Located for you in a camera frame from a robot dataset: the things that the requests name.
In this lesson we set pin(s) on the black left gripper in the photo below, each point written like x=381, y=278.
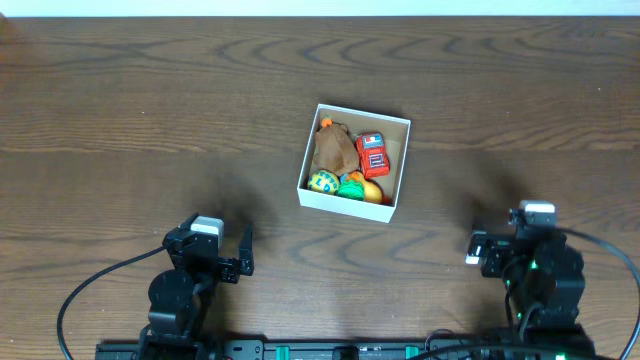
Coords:
x=220, y=265

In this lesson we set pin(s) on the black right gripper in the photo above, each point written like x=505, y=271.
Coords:
x=499, y=248

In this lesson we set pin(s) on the yellow ball blue letters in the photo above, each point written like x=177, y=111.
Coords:
x=323, y=181

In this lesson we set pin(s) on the green plastic turbine toy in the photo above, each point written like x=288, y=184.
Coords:
x=351, y=189

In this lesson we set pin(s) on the orange rubber duck blue cap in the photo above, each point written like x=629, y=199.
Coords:
x=373, y=192

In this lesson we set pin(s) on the brown plush capybara toy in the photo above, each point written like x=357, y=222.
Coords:
x=335, y=149

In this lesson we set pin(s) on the red toy car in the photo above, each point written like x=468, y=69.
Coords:
x=372, y=153

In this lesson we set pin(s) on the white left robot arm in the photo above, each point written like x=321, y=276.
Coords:
x=180, y=298

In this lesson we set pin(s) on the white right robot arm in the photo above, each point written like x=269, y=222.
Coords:
x=544, y=283

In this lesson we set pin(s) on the white open cardboard box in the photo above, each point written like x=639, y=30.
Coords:
x=395, y=132

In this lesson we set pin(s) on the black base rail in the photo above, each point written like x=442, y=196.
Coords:
x=440, y=344

